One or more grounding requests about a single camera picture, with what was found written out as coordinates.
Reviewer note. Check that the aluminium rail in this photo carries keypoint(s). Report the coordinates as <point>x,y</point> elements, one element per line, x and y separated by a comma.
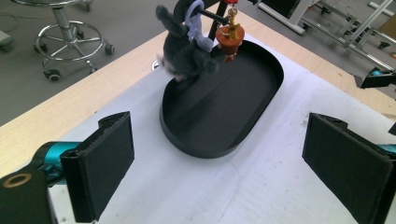
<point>348,40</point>

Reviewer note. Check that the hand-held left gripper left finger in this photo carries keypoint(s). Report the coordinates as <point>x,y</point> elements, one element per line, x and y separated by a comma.
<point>99,168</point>

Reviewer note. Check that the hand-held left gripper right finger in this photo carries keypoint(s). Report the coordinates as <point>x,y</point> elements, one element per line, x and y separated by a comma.
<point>351,174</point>

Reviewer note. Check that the dark oval tray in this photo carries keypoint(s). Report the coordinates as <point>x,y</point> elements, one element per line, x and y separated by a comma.
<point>218,115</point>

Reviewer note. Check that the white stand leg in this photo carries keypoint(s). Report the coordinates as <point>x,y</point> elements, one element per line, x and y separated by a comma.
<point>281,15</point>

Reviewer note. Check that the white table mat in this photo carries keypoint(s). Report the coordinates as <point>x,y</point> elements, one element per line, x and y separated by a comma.
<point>255,189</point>

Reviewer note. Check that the black round stool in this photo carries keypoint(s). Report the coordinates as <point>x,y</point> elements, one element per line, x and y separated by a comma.
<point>70,40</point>

